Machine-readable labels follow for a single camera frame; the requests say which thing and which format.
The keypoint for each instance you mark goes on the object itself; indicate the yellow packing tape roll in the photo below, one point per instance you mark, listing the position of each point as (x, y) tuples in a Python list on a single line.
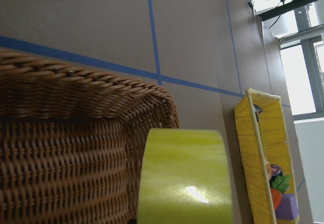
[(185, 178)]

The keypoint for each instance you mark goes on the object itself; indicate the brown wicker basket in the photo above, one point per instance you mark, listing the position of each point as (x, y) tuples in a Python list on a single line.
[(72, 140)]

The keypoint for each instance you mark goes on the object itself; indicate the yellow woven basket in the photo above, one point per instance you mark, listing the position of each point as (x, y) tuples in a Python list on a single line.
[(265, 141)]

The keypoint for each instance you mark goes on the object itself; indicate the toy panda figure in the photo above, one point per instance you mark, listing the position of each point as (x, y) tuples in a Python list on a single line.
[(257, 110)]

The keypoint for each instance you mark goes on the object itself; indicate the black monitor stand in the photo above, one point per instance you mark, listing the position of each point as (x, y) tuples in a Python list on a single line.
[(283, 3)]

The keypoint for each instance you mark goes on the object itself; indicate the orange toy carrot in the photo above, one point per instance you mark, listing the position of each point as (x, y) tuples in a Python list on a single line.
[(278, 187)]

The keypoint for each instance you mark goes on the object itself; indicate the purple foam block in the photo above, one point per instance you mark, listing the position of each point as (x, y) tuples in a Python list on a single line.
[(288, 208)]

